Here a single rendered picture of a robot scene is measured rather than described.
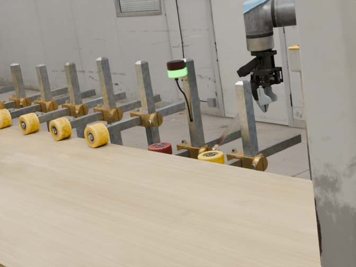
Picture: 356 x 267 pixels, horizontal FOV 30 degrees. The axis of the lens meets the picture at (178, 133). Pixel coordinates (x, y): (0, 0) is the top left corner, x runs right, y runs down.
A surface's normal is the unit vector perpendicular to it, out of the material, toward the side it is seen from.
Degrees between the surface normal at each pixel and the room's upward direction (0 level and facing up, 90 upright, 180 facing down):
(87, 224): 0
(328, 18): 90
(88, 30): 90
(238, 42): 90
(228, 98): 90
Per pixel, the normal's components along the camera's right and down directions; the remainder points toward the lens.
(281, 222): -0.14, -0.96
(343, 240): -0.75, 0.27
